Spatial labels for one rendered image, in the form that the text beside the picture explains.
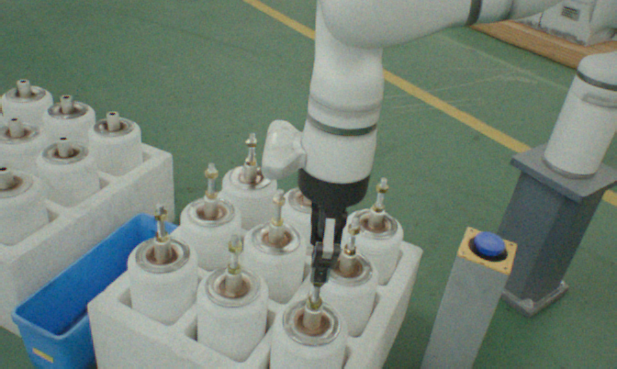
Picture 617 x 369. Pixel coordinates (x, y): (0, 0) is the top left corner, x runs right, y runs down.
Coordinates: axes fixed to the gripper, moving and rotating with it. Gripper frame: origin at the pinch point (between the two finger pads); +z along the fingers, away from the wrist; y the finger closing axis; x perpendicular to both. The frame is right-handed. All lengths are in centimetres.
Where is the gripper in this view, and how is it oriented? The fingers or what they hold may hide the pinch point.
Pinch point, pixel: (320, 262)
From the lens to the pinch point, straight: 64.0
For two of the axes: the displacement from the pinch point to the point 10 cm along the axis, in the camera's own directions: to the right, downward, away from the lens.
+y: 0.3, -5.4, 8.4
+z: -1.0, 8.4, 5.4
